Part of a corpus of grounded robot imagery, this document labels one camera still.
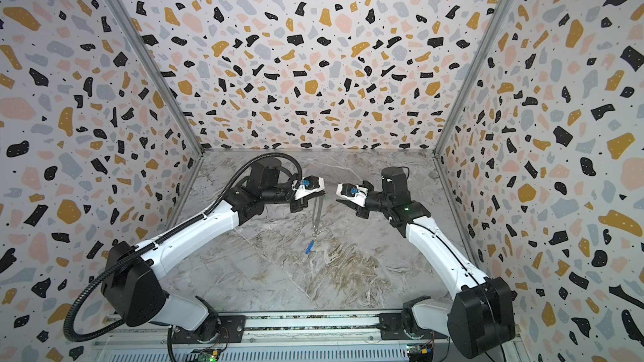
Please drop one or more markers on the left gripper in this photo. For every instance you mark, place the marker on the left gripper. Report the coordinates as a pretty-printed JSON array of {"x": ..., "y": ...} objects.
[{"x": 301, "y": 205}]

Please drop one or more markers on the blue capped key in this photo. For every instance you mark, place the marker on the blue capped key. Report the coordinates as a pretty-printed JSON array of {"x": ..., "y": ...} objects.
[{"x": 309, "y": 247}]

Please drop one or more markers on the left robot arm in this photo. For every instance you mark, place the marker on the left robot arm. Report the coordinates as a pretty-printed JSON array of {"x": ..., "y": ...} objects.
[{"x": 134, "y": 287}]

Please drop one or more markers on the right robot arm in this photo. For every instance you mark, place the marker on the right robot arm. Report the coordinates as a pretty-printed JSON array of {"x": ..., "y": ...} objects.
[{"x": 479, "y": 315}]

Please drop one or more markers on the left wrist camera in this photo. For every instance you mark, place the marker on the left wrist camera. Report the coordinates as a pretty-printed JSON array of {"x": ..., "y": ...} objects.
[{"x": 312, "y": 182}]

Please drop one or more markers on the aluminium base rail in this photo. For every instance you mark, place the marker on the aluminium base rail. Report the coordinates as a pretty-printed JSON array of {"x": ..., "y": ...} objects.
[{"x": 367, "y": 335}]

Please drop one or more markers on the circuit board with wires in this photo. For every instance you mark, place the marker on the circuit board with wires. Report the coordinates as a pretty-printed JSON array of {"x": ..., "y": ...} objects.
[{"x": 213, "y": 354}]

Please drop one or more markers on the aluminium corner post right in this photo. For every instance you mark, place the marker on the aluminium corner post right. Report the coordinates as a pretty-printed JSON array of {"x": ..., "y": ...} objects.
[{"x": 485, "y": 47}]

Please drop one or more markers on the aluminium corner post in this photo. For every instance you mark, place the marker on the aluminium corner post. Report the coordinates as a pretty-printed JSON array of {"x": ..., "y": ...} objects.
[
  {"x": 485, "y": 47},
  {"x": 122, "y": 17}
]

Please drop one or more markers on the aluminium corner post left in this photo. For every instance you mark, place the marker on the aluminium corner post left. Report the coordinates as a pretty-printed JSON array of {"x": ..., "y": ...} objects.
[{"x": 122, "y": 17}]

